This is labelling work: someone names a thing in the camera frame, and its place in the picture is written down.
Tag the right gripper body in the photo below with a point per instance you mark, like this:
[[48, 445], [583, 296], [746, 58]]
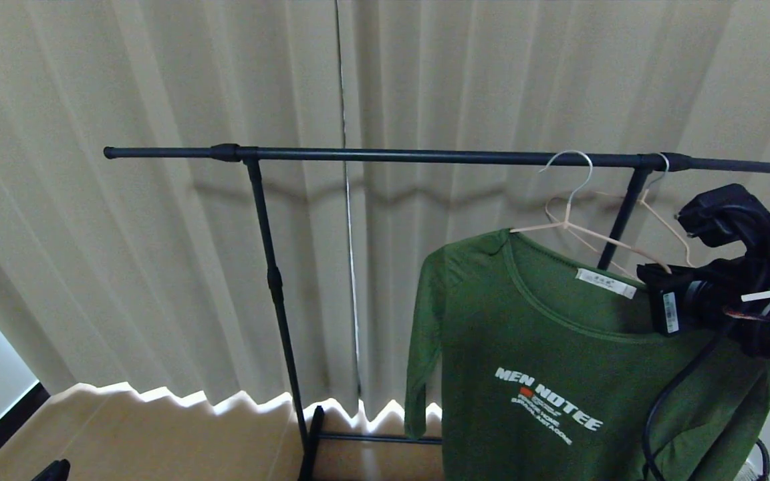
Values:
[[706, 304]]

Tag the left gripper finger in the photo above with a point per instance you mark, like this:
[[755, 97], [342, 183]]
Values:
[[57, 473]]

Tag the pink clothes hanger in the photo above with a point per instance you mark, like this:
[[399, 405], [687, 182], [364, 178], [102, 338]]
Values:
[[619, 248], [666, 224]]

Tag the green long-sleeved shirt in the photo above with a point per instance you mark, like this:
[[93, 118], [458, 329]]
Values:
[[492, 321]]

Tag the white laundry basket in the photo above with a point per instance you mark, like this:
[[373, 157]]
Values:
[[752, 471]]

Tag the black clothes rack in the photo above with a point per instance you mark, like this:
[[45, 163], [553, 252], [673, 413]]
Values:
[[392, 156]]

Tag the beige curtain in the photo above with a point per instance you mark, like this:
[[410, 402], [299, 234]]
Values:
[[158, 267]]

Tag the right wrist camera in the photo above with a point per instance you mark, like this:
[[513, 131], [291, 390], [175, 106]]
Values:
[[726, 217]]

